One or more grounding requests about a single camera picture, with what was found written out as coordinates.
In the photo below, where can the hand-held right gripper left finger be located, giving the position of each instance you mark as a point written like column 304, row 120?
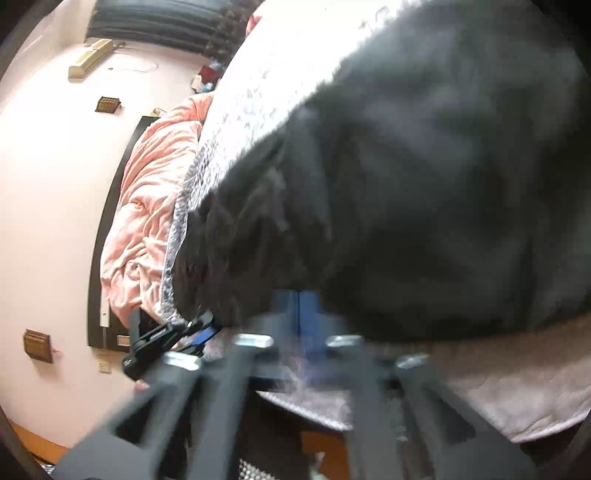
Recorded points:
column 285, row 310

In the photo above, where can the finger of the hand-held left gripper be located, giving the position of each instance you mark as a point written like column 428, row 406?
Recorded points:
column 207, row 336
column 178, row 328

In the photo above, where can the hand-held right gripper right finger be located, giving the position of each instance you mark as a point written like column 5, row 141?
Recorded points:
column 308, row 318

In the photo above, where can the black pants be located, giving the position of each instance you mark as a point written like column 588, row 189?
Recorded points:
column 415, row 184

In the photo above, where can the dark wooden headboard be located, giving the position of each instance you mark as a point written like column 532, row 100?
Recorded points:
column 99, row 277

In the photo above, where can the pink comforter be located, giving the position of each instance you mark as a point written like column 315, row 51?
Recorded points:
column 143, row 207

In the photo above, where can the grey fuzzy blanket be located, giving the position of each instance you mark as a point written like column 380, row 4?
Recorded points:
column 258, row 106

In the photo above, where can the mauve plush blanket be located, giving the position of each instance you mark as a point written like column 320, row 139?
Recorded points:
column 508, row 387

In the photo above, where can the red and white clutter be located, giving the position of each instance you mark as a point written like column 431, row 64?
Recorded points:
column 208, row 76

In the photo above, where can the beige air conditioner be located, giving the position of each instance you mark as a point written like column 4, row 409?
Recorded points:
column 90, row 57

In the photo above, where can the dark window curtain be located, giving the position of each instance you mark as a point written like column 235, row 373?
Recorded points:
column 157, row 21

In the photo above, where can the white wall outlet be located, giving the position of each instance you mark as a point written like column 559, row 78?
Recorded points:
column 123, row 340
column 104, row 365

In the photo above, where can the brown wall switch panel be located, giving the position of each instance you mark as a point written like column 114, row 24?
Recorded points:
column 37, row 345
column 107, row 105

